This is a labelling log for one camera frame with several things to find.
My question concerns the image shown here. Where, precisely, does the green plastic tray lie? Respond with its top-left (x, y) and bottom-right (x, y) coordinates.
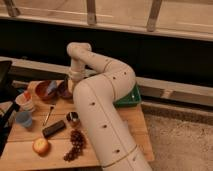
top-left (114, 85), bottom-right (141, 107)

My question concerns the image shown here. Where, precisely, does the small metal spoon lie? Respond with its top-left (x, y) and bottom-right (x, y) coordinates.
top-left (42, 105), bottom-right (55, 126)

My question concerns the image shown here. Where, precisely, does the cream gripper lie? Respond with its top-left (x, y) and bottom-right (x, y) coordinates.
top-left (68, 68), bottom-right (85, 94)

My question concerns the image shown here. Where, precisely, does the bunch of dark grapes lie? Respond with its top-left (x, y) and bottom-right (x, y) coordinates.
top-left (63, 129), bottom-right (86, 162)

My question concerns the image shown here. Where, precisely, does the blue item in orange bowl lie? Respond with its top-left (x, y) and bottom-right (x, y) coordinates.
top-left (46, 80), bottom-right (57, 95)

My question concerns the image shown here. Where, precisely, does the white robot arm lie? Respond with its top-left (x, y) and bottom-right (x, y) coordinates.
top-left (67, 42), bottom-right (152, 171)

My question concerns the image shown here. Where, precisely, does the white cup with carrot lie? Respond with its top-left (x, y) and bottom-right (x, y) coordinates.
top-left (15, 91), bottom-right (35, 112)

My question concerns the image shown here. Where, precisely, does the purple bowl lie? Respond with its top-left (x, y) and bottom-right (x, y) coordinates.
top-left (57, 81), bottom-right (72, 99)

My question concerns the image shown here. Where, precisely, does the blue plastic cup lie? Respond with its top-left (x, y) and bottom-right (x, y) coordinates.
top-left (15, 111), bottom-right (32, 128)

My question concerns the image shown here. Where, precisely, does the orange bowl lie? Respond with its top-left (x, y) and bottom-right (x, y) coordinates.
top-left (35, 80), bottom-right (57, 101)

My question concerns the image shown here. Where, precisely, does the black rectangular block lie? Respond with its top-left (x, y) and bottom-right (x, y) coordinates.
top-left (42, 120), bottom-right (66, 138)

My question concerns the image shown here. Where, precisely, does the small metal cup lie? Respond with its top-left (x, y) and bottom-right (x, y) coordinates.
top-left (66, 112), bottom-right (79, 127)

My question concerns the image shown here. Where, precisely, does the red yellow apple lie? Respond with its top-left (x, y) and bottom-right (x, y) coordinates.
top-left (32, 138), bottom-right (50, 155)

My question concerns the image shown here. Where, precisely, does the black device at left edge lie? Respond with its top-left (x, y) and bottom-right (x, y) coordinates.
top-left (0, 61), bottom-right (19, 156)

